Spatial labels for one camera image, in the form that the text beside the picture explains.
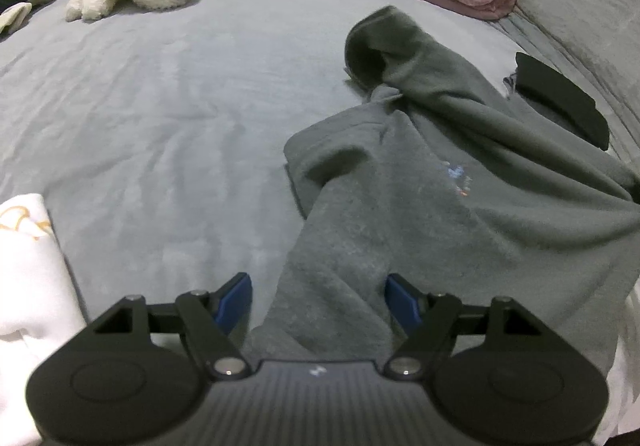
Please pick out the white garment with orange print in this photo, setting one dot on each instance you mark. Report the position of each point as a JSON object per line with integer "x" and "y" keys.
{"x": 30, "y": 286}

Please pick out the grey t-shirt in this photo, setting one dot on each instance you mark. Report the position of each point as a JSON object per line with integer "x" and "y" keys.
{"x": 425, "y": 206}

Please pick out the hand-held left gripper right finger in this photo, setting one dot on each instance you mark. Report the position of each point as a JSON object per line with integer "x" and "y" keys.
{"x": 402, "y": 298}

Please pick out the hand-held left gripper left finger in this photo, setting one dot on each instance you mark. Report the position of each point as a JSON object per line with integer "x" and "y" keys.
{"x": 232, "y": 298}

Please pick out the cream white sock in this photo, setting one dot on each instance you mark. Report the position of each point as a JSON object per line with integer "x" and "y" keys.
{"x": 12, "y": 18}

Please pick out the folded black garment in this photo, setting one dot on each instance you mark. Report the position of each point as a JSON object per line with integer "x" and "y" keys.
{"x": 560, "y": 96}

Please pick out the grey pillow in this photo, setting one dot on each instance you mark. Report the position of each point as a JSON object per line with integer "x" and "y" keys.
{"x": 585, "y": 11}

